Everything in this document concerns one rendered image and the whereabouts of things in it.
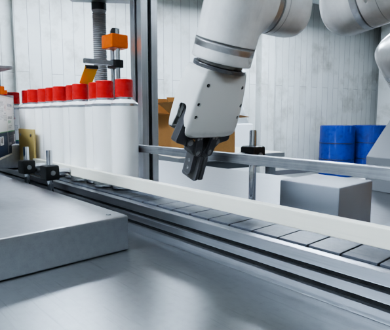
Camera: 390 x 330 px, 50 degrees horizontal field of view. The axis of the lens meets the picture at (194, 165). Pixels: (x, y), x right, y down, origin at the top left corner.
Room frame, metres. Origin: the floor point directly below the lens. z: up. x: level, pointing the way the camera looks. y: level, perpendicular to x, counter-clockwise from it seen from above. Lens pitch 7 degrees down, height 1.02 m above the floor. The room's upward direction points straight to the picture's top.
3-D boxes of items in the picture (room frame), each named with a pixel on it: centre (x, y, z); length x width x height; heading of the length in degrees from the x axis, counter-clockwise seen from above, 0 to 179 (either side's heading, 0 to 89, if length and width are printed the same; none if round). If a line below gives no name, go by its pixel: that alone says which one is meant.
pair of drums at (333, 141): (7.20, -2.75, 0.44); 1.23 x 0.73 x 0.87; 119
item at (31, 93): (1.08, 0.41, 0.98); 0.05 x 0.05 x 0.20
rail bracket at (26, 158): (0.93, 0.36, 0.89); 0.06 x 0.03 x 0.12; 132
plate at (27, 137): (1.05, 0.42, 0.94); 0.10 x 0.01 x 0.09; 42
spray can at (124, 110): (0.78, 0.13, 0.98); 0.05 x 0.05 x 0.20
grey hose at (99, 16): (1.04, 0.23, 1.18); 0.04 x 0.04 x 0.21
